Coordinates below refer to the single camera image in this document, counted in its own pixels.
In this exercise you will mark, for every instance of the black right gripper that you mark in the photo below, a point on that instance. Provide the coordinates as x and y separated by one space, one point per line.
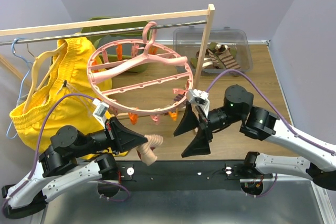
199 145

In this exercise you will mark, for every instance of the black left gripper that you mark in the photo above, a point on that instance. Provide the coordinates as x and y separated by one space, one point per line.
121 138

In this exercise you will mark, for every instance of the pink round clip hanger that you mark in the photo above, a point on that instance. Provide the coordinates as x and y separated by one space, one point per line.
156 96

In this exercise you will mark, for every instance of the green striped sock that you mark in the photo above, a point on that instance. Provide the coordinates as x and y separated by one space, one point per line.
194 62
212 47

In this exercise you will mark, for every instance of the brown striped sock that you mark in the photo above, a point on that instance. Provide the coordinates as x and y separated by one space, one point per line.
227 55
211 60

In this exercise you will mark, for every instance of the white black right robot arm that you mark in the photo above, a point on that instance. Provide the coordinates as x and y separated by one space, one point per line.
315 160

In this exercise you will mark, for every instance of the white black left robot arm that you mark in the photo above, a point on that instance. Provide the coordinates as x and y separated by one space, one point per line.
72 159

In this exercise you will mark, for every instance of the yellow garment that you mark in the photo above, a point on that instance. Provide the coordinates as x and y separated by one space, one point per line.
60 102

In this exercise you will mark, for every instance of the clear plastic bin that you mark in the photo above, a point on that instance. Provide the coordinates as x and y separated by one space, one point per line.
187 42

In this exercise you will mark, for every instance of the wooden clothes rack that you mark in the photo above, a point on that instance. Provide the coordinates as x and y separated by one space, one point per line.
99 69

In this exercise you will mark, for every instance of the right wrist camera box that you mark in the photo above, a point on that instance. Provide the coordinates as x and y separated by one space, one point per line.
199 98

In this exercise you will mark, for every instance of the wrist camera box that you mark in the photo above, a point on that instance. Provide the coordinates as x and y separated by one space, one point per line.
100 111
199 98

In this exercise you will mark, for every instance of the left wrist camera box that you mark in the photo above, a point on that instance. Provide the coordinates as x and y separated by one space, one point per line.
100 111

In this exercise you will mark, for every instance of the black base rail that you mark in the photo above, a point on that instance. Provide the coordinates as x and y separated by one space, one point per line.
183 175

